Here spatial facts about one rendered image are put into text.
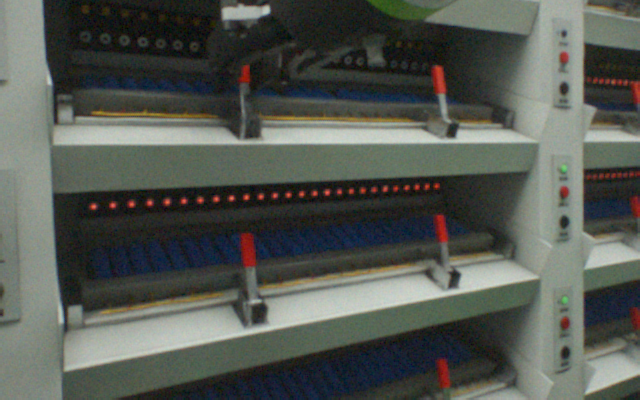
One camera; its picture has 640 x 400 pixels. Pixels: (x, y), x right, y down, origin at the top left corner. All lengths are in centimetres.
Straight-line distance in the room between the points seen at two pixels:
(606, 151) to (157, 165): 68
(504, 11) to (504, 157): 19
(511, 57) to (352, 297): 43
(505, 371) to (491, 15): 51
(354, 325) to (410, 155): 21
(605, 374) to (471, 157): 46
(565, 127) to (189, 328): 58
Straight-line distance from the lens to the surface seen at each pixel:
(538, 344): 84
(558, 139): 82
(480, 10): 74
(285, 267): 62
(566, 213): 84
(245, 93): 55
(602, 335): 107
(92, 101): 56
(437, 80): 69
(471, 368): 84
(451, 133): 69
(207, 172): 52
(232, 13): 41
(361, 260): 67
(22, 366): 51
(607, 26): 95
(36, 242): 49
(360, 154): 59
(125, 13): 66
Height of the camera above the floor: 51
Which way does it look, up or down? 3 degrees down
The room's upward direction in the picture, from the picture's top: 1 degrees counter-clockwise
